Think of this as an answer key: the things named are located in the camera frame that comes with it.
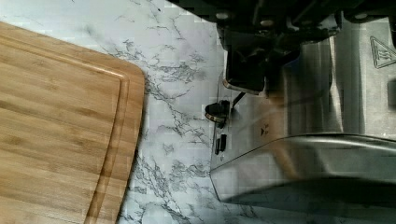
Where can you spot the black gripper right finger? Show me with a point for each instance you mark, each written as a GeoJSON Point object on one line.
{"type": "Point", "coordinates": [373, 10]}

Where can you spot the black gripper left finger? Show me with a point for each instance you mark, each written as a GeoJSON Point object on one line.
{"type": "Point", "coordinates": [277, 37]}

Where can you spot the black toaster lever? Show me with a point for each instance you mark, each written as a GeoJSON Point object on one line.
{"type": "Point", "coordinates": [244, 70]}

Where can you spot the black toaster dial knob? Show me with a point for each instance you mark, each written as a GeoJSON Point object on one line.
{"type": "Point", "coordinates": [218, 112]}

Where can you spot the silver two-slot toaster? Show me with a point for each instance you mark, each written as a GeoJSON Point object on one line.
{"type": "Point", "coordinates": [321, 133]}

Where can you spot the bamboo cutting board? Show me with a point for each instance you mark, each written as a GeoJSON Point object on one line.
{"type": "Point", "coordinates": [70, 120]}

